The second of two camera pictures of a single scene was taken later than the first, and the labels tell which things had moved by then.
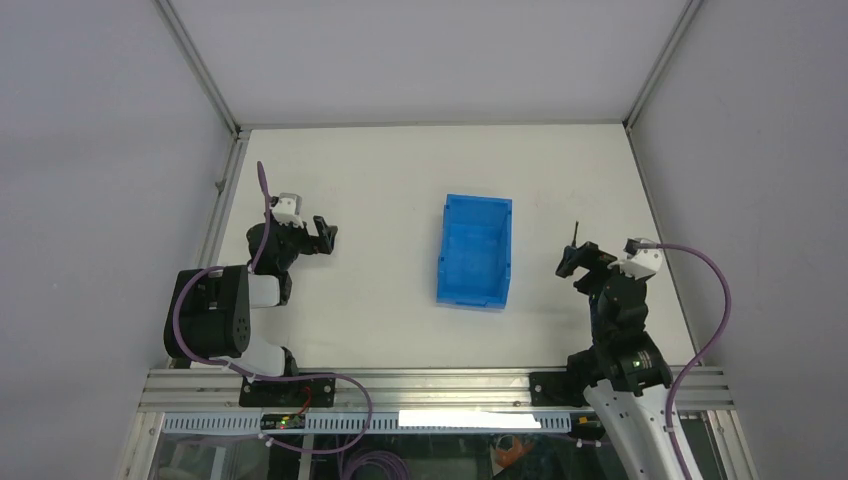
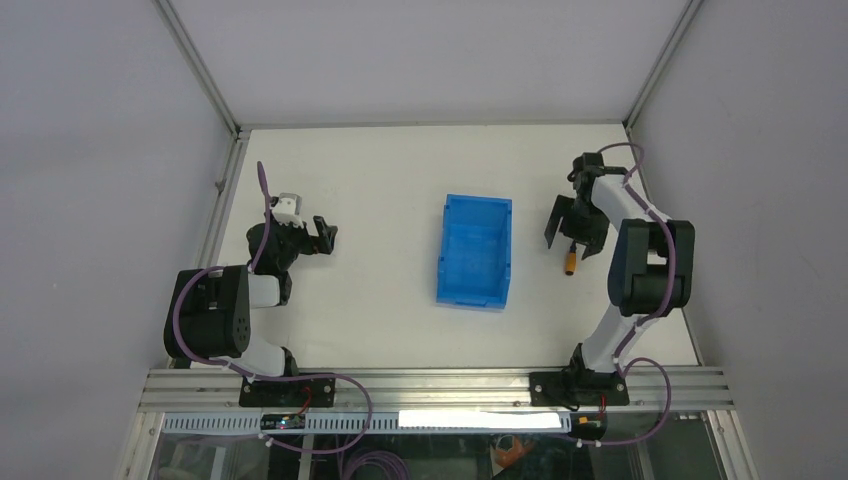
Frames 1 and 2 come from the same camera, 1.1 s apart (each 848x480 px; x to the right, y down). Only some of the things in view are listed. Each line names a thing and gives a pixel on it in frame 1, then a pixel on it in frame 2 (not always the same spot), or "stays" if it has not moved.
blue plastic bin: [475, 262] stays
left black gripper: [310, 244] stays
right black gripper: [588, 256] -> [594, 237]
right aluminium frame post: [689, 10] stays
